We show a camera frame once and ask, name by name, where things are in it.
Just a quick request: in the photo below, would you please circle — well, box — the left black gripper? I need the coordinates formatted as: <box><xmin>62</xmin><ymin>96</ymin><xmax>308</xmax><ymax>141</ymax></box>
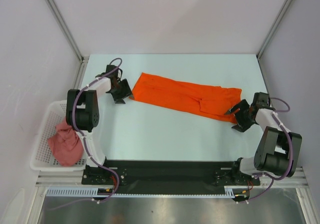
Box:
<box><xmin>110</xmin><ymin>79</ymin><xmax>134</xmax><ymax>104</ymax></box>

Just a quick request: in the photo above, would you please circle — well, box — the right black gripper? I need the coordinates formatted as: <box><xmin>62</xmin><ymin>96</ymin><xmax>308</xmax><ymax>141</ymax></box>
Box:
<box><xmin>224</xmin><ymin>99</ymin><xmax>256</xmax><ymax>132</ymax></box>

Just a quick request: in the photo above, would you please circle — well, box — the orange t shirt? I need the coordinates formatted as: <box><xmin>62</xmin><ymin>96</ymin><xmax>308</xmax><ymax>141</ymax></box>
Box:
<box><xmin>130</xmin><ymin>73</ymin><xmax>242</xmax><ymax>124</ymax></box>

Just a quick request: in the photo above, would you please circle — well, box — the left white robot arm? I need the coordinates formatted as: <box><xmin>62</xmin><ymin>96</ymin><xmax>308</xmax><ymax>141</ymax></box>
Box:
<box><xmin>65</xmin><ymin>64</ymin><xmax>133</xmax><ymax>184</ymax></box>

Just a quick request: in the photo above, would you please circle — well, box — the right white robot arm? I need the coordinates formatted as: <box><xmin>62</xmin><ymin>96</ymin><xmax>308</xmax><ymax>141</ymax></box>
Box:
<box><xmin>225</xmin><ymin>92</ymin><xmax>303</xmax><ymax>184</ymax></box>

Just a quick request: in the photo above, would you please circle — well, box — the pink t shirt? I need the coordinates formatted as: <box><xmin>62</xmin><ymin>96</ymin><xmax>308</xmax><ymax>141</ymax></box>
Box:
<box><xmin>47</xmin><ymin>119</ymin><xmax>84</xmax><ymax>167</ymax></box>

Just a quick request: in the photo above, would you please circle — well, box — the white plastic basket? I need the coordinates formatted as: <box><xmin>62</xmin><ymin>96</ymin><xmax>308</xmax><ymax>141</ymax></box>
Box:
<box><xmin>30</xmin><ymin>100</ymin><xmax>86</xmax><ymax>172</ymax></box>

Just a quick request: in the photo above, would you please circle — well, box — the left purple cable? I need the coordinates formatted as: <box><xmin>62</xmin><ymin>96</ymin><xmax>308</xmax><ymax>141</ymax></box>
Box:
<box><xmin>48</xmin><ymin>58</ymin><xmax>123</xmax><ymax>211</ymax></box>

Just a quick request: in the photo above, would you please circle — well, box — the purple cable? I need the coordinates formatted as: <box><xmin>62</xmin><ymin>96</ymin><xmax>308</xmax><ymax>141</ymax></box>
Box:
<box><xmin>234</xmin><ymin>97</ymin><xmax>294</xmax><ymax>204</ymax></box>
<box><xmin>48</xmin><ymin>58</ymin><xmax>123</xmax><ymax>211</ymax></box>

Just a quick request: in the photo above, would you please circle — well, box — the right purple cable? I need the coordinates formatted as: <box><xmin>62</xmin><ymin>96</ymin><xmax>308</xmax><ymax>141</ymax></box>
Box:
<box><xmin>234</xmin><ymin>97</ymin><xmax>294</xmax><ymax>204</ymax></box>

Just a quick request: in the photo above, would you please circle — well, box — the left aluminium frame post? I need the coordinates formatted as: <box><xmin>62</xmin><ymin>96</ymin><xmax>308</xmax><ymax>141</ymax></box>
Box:
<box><xmin>44</xmin><ymin>0</ymin><xmax>89</xmax><ymax>89</ymax></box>

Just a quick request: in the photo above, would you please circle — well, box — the aluminium frame post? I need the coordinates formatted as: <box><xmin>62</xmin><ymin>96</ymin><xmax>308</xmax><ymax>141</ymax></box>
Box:
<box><xmin>256</xmin><ymin>0</ymin><xmax>294</xmax><ymax>61</ymax></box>
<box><xmin>44</xmin><ymin>0</ymin><xmax>89</xmax><ymax>89</ymax></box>

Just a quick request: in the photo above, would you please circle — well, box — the white cable duct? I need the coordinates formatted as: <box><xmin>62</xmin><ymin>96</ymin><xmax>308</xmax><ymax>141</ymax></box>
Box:
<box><xmin>45</xmin><ymin>187</ymin><xmax>249</xmax><ymax>198</ymax></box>

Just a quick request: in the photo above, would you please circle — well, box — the aluminium frame rail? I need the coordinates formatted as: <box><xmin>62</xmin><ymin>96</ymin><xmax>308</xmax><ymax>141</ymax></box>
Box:
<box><xmin>35</xmin><ymin>168</ymin><xmax>308</xmax><ymax>188</ymax></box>

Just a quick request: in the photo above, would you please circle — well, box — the right aluminium frame post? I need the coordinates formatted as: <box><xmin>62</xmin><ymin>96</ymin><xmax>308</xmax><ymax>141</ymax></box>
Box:
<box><xmin>256</xmin><ymin>0</ymin><xmax>294</xmax><ymax>61</ymax></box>

